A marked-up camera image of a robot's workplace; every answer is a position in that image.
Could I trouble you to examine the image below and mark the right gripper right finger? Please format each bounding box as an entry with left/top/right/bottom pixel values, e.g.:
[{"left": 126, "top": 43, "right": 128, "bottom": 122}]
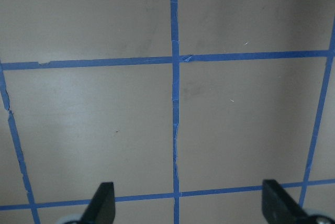
[{"left": 262, "top": 180, "right": 306, "bottom": 224}]

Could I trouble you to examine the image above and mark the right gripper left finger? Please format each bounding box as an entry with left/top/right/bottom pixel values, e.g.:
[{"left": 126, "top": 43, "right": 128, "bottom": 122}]
[{"left": 81, "top": 182, "right": 116, "bottom": 224}]

